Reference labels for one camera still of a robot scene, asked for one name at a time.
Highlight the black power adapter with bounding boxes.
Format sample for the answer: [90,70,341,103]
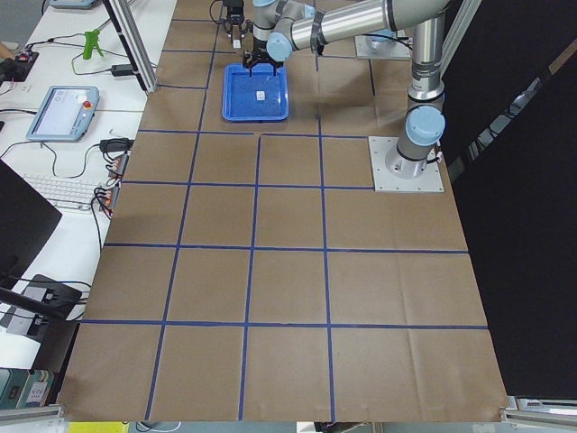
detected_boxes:
[110,64,133,77]

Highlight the white keyboard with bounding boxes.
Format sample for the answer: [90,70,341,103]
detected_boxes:
[23,174,103,212]

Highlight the black monitor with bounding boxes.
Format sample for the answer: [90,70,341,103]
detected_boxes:
[0,161,62,290]

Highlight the brown paper table cover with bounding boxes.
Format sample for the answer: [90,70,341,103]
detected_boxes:
[59,1,506,422]

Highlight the teach pendant tablet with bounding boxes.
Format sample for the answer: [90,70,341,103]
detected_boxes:
[26,86,100,143]

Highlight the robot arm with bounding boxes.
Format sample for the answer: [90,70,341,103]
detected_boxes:
[213,1,407,60]
[243,0,448,180]

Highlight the aluminium frame post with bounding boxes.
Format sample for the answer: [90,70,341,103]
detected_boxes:
[103,0,158,95]

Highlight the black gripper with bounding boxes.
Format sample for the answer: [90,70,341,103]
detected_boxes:
[243,38,280,77]
[223,0,252,42]

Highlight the green handled reacher grabber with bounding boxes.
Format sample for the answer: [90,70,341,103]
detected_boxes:
[82,28,104,60]

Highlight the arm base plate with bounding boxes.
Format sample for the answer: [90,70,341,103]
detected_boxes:
[368,136,444,193]
[354,36,411,60]

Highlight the blue plastic tray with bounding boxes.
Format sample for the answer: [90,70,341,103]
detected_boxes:
[222,63,289,123]

